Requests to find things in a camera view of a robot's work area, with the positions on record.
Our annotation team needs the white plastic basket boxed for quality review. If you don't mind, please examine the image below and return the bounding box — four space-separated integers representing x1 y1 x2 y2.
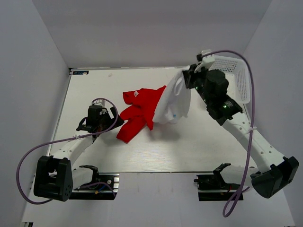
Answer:
210 55 250 104

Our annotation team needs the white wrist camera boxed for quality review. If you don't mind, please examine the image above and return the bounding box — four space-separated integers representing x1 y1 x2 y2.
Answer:
195 49 215 73
91 99 106 108

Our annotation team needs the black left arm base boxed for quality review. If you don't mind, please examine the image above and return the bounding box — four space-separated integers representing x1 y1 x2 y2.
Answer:
69 165 120 201

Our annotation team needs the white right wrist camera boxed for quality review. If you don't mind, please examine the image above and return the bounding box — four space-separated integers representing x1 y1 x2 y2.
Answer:
195 49 215 73

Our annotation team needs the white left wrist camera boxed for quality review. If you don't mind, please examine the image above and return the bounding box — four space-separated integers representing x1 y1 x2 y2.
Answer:
91 99 106 108

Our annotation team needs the red t-shirt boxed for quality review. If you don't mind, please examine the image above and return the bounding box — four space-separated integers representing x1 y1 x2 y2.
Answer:
116 86 166 143

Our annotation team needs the blue table label sticker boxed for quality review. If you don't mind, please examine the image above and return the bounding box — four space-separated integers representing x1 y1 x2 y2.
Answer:
72 70 89 75

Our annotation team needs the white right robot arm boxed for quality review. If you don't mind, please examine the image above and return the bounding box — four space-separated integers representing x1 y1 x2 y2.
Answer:
182 64 299 199

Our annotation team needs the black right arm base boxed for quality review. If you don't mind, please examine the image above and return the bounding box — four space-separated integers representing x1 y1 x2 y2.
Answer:
194 163 244 201

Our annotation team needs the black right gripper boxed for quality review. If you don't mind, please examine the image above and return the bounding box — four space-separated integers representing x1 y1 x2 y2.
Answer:
183 63 213 105

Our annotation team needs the white t-shirt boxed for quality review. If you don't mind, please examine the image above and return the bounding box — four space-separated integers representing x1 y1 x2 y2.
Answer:
152 67 191 124

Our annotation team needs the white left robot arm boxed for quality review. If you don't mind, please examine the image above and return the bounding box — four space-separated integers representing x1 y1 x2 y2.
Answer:
33 104 124 201

